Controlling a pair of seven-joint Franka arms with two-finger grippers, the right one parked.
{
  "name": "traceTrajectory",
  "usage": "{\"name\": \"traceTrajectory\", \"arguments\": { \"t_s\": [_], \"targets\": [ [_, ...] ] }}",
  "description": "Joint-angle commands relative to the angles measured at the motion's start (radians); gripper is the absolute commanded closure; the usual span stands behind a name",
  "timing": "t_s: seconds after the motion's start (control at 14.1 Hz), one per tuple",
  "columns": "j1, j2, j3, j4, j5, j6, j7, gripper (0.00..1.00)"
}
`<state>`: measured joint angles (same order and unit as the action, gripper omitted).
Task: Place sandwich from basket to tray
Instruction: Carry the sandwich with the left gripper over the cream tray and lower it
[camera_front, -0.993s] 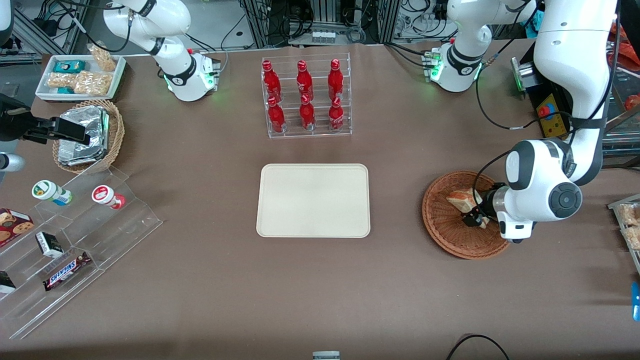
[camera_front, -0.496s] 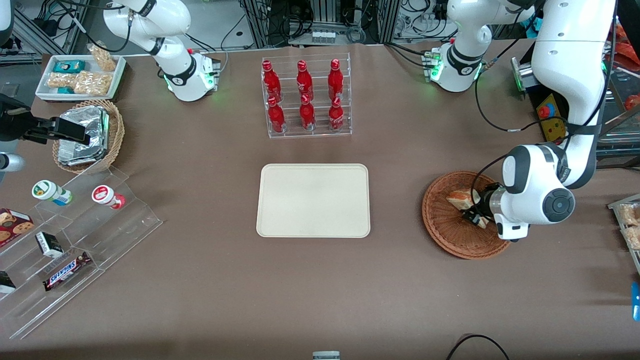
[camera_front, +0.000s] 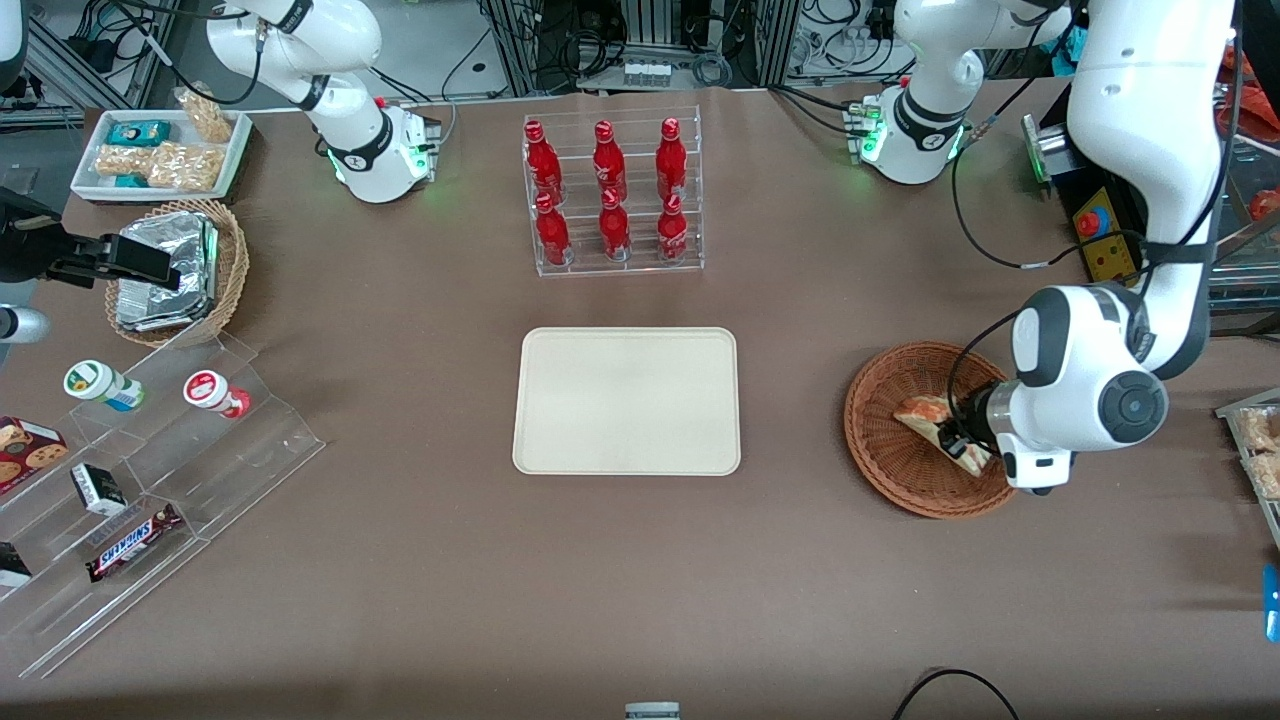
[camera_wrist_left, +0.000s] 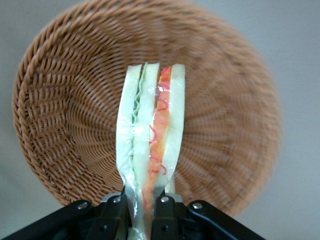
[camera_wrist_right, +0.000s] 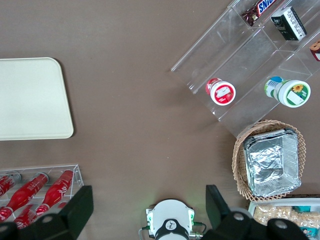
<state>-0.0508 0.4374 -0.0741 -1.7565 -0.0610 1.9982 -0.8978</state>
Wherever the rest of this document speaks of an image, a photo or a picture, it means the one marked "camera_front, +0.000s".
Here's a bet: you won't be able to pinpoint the clear bag of puffed snacks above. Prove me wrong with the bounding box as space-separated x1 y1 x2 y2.
147 141 224 194
94 144 161 182
174 87 234 145

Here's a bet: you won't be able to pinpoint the black looped cable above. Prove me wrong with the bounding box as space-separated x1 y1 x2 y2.
891 666 1022 720

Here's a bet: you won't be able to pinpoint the light tan wicker basket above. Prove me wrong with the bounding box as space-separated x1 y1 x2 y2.
104 198 251 350

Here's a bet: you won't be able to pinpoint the green lid yogurt cup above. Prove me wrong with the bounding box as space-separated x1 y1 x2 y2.
63 360 147 414

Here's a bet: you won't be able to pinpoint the black yellow kitchen machine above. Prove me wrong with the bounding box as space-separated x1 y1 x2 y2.
1022 60 1280 339

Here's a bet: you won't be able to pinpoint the orange fried food pieces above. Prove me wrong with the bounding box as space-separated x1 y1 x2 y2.
1215 45 1257 142

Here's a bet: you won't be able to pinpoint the foil wrapped packages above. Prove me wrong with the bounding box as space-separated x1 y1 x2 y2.
114 211 220 334

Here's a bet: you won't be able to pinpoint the small black white carton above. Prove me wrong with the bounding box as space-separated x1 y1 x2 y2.
70 462 129 518

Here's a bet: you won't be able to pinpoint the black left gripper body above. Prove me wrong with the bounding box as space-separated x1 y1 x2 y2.
952 384 999 457

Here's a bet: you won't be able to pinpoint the red cola bottle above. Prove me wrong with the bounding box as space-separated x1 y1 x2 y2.
656 193 691 265
534 193 575 268
655 117 691 201
592 120 630 201
598 188 634 264
524 120 567 207

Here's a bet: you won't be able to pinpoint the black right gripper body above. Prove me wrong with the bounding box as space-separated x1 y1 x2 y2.
0 189 65 286

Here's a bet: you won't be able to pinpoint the teal snack box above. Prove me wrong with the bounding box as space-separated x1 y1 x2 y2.
107 120 172 149

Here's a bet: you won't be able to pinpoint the clear acrylic bottle rack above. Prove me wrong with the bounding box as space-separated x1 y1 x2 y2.
522 105 706 280

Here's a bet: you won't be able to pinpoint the beige rectangular tray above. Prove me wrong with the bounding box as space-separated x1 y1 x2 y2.
512 327 742 477

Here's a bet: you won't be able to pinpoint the brown round wicker basket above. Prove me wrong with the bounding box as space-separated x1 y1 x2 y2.
843 341 1023 520

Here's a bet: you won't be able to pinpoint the clear tray with metal rim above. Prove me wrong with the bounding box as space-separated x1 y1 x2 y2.
1214 386 1280 553

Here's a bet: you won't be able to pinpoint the red lid yogurt cup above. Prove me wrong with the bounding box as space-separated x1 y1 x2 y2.
183 369 253 421

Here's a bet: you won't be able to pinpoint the triangular sandwich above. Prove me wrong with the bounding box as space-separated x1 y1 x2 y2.
892 395 994 479

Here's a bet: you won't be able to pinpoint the Snickers chocolate bar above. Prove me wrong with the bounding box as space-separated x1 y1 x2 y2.
85 502 185 585

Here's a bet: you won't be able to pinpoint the white rectangular snack tray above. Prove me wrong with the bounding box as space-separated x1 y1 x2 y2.
70 108 254 205

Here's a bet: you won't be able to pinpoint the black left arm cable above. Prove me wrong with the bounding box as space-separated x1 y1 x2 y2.
949 114 1151 272

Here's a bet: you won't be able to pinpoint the red cookie box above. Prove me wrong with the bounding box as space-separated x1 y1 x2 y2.
0 416 71 498

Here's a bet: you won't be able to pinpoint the clear acrylic stepped display stand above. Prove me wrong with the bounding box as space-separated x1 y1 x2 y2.
0 330 327 682

